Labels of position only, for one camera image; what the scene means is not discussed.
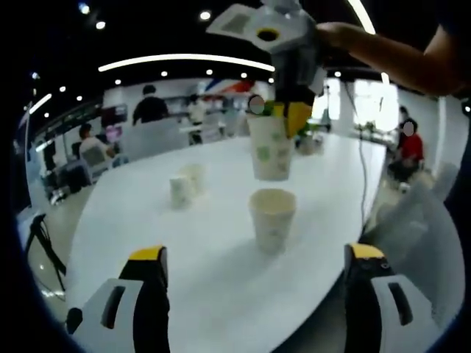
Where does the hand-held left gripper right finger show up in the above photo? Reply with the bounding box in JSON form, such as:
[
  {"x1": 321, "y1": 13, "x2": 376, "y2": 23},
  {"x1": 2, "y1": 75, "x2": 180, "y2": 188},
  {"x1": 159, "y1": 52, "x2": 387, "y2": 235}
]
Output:
[{"x1": 343, "y1": 242, "x2": 442, "y2": 353}]

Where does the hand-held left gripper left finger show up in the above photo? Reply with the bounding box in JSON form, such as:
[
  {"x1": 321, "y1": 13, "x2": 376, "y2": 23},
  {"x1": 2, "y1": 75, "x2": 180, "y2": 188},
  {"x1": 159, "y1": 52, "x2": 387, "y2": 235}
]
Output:
[{"x1": 73, "y1": 245, "x2": 171, "y2": 353}]

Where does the person's right hand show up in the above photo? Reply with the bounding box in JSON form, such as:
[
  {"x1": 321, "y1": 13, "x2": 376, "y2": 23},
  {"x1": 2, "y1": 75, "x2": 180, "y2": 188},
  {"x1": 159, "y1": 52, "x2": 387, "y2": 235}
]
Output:
[{"x1": 316, "y1": 21, "x2": 369, "y2": 58}]

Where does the green potted plant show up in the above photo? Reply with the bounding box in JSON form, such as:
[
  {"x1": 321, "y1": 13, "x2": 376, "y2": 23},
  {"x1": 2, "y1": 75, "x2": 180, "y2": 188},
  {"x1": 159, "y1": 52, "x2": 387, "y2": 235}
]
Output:
[{"x1": 261, "y1": 101, "x2": 327, "y2": 156}]

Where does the long curved ceiling light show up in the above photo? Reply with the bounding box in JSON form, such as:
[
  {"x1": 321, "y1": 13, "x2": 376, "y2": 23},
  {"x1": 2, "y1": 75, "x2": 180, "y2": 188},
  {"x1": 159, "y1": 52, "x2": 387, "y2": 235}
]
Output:
[
  {"x1": 347, "y1": 0, "x2": 391, "y2": 85},
  {"x1": 98, "y1": 54, "x2": 276, "y2": 74}
]

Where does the white table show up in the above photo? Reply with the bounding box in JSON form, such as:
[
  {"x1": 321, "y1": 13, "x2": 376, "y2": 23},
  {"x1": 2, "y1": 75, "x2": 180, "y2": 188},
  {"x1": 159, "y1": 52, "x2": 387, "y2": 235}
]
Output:
[{"x1": 65, "y1": 130, "x2": 387, "y2": 353}]

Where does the black tripod stand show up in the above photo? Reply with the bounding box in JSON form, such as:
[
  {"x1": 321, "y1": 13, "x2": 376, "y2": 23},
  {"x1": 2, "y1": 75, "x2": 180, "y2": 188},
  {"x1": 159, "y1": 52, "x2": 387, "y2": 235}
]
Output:
[{"x1": 25, "y1": 213, "x2": 69, "y2": 291}]

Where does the red white blue wall banner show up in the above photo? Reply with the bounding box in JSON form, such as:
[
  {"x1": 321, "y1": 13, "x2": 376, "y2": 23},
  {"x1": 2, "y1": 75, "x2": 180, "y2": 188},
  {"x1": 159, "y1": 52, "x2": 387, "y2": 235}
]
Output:
[{"x1": 204, "y1": 79, "x2": 255, "y2": 97}]

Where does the thin dark cable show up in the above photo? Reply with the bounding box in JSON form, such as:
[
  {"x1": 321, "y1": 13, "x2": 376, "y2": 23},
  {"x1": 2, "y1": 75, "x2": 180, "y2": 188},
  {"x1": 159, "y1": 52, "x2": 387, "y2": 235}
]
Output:
[{"x1": 341, "y1": 79, "x2": 371, "y2": 227}]

